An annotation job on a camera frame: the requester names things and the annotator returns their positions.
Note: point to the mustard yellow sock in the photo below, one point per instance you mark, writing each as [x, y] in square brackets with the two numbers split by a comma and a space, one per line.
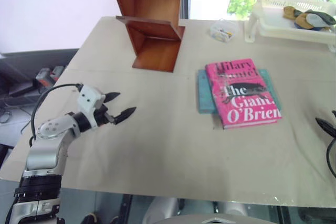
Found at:
[289, 12]

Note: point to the black shoe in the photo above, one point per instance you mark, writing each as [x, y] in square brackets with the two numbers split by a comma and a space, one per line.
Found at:
[90, 219]

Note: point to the dark grey side bench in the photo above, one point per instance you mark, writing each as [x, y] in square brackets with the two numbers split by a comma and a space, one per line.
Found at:
[18, 66]

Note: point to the clear plastic container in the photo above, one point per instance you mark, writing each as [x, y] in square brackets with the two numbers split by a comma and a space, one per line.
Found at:
[224, 30]

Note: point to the light grey sock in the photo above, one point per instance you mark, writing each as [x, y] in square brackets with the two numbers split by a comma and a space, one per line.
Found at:
[316, 20]

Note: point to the orange grey battery pack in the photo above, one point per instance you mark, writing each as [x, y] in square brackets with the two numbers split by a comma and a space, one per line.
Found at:
[57, 73]
[43, 77]

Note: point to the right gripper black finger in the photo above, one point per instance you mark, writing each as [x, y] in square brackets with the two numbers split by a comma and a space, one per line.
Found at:
[334, 114]
[326, 125]

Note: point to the pink hardcover book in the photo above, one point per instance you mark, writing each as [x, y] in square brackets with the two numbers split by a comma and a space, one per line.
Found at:
[244, 95]

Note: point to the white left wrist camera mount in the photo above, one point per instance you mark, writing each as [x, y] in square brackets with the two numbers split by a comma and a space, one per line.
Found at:
[88, 98]

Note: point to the brown wooden bookshelf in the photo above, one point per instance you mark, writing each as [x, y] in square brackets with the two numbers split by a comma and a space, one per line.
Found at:
[155, 6]

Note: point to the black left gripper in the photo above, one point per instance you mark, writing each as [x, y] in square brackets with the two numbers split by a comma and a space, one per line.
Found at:
[101, 116]

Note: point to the teal book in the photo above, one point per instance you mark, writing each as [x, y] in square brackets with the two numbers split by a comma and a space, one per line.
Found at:
[204, 95]

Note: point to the beige table cover sheet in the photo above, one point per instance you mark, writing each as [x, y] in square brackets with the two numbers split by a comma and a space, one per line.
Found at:
[162, 140]

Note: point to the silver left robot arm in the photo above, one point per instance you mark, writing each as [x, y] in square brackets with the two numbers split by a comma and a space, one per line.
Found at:
[43, 153]

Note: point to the white plastic tray rack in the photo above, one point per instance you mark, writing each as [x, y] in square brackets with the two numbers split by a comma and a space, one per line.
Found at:
[270, 22]

